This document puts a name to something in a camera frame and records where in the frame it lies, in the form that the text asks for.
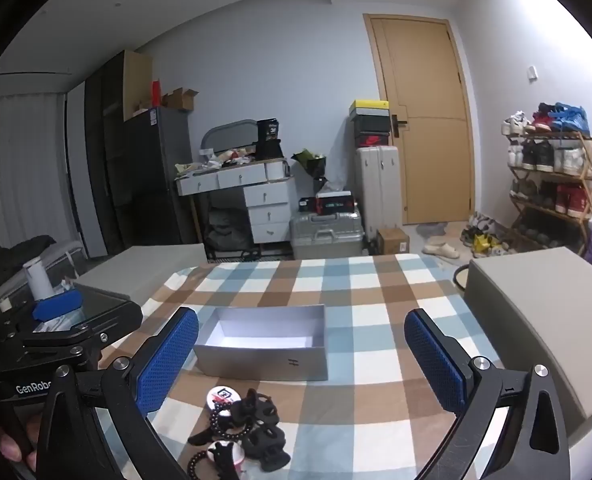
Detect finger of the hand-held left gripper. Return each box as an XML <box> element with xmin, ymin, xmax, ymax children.
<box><xmin>6</xmin><ymin>290</ymin><xmax>84</xmax><ymax>341</ymax></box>
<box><xmin>23</xmin><ymin>299</ymin><xmax>144</xmax><ymax>357</ymax></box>

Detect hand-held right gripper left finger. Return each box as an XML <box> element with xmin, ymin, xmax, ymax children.
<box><xmin>36</xmin><ymin>306</ymin><xmax>200</xmax><ymax>480</ymax></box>

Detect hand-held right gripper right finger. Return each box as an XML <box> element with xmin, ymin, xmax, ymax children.
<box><xmin>404</xmin><ymin>308</ymin><xmax>572</xmax><ymax>480</ymax></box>

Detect silver box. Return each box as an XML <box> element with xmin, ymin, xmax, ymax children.
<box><xmin>193</xmin><ymin>304</ymin><xmax>329</xmax><ymax>382</ymax></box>

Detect black suction phone mount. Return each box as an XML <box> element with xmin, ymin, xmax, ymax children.
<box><xmin>232</xmin><ymin>389</ymin><xmax>280</xmax><ymax>426</ymax></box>

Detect person's left hand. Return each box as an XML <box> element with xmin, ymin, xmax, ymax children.
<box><xmin>0</xmin><ymin>410</ymin><xmax>44</xmax><ymax>473</ymax></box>

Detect white cylindrical bottle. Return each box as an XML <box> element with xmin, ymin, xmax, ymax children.
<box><xmin>23</xmin><ymin>255</ymin><xmax>55</xmax><ymax>302</ymax></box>

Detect black clothes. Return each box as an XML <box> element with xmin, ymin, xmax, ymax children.
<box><xmin>0</xmin><ymin>234</ymin><xmax>57</xmax><ymax>273</ymax></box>

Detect round white red badge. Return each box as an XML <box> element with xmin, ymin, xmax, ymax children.
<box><xmin>206</xmin><ymin>386</ymin><xmax>241</xmax><ymax>411</ymax></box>
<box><xmin>210</xmin><ymin>442</ymin><xmax>247</xmax><ymax>476</ymax></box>

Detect grey storage bench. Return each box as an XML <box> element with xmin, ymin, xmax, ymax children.
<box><xmin>76</xmin><ymin>245</ymin><xmax>209</xmax><ymax>303</ymax></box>
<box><xmin>463</xmin><ymin>246</ymin><xmax>592</xmax><ymax>421</ymax></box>

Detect round black rimmed basin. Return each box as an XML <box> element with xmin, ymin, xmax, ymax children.
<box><xmin>453</xmin><ymin>265</ymin><xmax>473</xmax><ymax>295</ymax></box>

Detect plaid blanket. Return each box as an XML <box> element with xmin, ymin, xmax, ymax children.
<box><xmin>90</xmin><ymin>252</ymin><xmax>509</xmax><ymax>480</ymax></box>

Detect beige slippers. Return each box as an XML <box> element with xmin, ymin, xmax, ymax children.
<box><xmin>422</xmin><ymin>241</ymin><xmax>462</xmax><ymax>261</ymax></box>

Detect small black hair claw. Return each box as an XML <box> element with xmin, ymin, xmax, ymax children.
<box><xmin>207</xmin><ymin>441</ymin><xmax>237</xmax><ymax>471</ymax></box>

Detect small cardboard box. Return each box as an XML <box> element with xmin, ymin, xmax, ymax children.
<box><xmin>377</xmin><ymin>227</ymin><xmax>411</xmax><ymax>256</ymax></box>

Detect pile of shoes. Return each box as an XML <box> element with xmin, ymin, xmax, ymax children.
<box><xmin>460</xmin><ymin>211</ymin><xmax>514</xmax><ymax>257</ymax></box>

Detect grey bag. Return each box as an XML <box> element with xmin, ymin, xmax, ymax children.
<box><xmin>207</xmin><ymin>206</ymin><xmax>255</xmax><ymax>252</ymax></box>

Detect tall black wardrobe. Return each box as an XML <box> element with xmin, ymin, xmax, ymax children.
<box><xmin>83</xmin><ymin>50</ymin><xmax>154</xmax><ymax>257</ymax></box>

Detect dark grey fridge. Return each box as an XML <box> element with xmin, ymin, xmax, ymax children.
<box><xmin>123</xmin><ymin>106</ymin><xmax>200</xmax><ymax>255</ymax></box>

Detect silver aluminium suitcase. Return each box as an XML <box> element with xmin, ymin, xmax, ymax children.
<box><xmin>290</xmin><ymin>209</ymin><xmax>365</xmax><ymax>261</ymax></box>

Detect white curtain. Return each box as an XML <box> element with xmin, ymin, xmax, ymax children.
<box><xmin>0</xmin><ymin>91</ymin><xmax>85</xmax><ymax>261</ymax></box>

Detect white upright suitcase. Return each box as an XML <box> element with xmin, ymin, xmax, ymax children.
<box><xmin>356</xmin><ymin>146</ymin><xmax>403</xmax><ymax>242</ymax></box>

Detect white desk with drawers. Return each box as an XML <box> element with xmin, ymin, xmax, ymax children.
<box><xmin>176</xmin><ymin>159</ymin><xmax>297</xmax><ymax>247</ymax></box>

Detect clutter of desk papers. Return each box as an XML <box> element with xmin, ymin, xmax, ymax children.
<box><xmin>175</xmin><ymin>146</ymin><xmax>257</xmax><ymax>179</ymax></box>

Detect grey arched mirror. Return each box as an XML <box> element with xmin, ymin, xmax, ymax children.
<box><xmin>201</xmin><ymin>119</ymin><xmax>259</xmax><ymax>161</ymax></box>

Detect black red logo shoe box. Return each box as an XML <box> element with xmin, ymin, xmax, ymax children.
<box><xmin>353</xmin><ymin>131</ymin><xmax>391</xmax><ymax>149</ymax></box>

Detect rows of assorted sneakers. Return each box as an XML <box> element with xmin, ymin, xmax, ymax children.
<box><xmin>501</xmin><ymin>102</ymin><xmax>592</xmax><ymax>216</ymax></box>

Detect black wrapped flower bouquet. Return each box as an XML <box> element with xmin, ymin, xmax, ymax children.
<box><xmin>291</xmin><ymin>148</ymin><xmax>328</xmax><ymax>179</ymax></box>

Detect wooden shoe rack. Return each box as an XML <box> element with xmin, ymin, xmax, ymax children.
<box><xmin>506</xmin><ymin>130</ymin><xmax>592</xmax><ymax>257</ymax></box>

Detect large flat cardboard panel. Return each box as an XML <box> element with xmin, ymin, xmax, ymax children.
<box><xmin>122</xmin><ymin>50</ymin><xmax>154</xmax><ymax>122</ymax></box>

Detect black paper bag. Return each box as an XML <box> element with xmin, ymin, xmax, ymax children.
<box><xmin>254</xmin><ymin>118</ymin><xmax>285</xmax><ymax>161</ymax></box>

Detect open cardboard boxes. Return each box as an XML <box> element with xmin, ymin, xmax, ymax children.
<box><xmin>162</xmin><ymin>88</ymin><xmax>199</xmax><ymax>112</ymax></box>

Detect wooden door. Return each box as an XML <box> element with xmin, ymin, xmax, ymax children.
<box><xmin>363</xmin><ymin>13</ymin><xmax>477</xmax><ymax>226</ymax></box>

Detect yellow grey shoe box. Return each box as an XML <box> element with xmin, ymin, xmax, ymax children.
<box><xmin>348</xmin><ymin>100</ymin><xmax>391</xmax><ymax>121</ymax></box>

